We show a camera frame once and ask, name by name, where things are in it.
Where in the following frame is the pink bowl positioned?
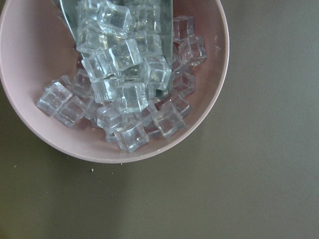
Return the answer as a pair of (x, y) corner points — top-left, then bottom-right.
(0, 0), (230, 163)

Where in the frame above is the clear ice cube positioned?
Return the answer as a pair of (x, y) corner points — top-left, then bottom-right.
(152, 101), (185, 138)
(97, 0), (133, 39)
(35, 82), (73, 116)
(118, 121), (149, 153)

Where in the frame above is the metal ice scoop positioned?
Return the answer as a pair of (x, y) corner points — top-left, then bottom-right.
(56, 0), (173, 103)

